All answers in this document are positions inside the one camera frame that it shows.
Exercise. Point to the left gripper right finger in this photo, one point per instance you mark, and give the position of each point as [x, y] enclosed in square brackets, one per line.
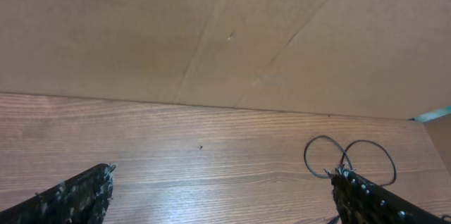
[360, 201]

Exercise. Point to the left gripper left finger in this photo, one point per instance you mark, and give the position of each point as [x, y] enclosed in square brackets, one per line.
[82, 199]

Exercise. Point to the black USB cable long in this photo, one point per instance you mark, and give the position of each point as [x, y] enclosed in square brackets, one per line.
[345, 156]

